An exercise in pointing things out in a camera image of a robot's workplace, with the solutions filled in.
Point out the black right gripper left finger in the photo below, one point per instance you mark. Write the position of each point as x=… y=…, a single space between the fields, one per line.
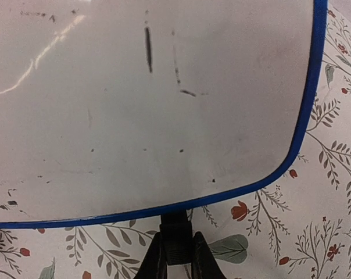
x=154 y=263

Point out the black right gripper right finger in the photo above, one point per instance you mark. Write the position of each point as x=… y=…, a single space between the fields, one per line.
x=204 y=265

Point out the small whiteboard blue frame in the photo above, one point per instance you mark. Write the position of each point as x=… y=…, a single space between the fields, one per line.
x=119 y=110

